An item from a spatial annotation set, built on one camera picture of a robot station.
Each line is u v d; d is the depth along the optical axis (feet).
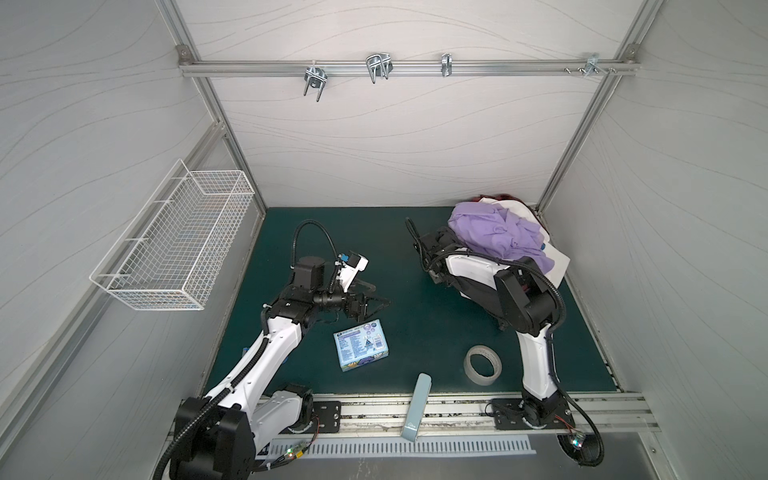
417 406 2.46
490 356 2.68
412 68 2.62
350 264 2.21
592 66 2.51
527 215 3.49
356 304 2.14
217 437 1.25
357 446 2.30
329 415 2.42
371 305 2.15
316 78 2.62
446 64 2.57
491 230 3.05
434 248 2.68
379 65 2.51
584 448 2.35
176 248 2.27
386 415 2.48
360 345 2.63
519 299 1.79
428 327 2.90
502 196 3.76
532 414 2.13
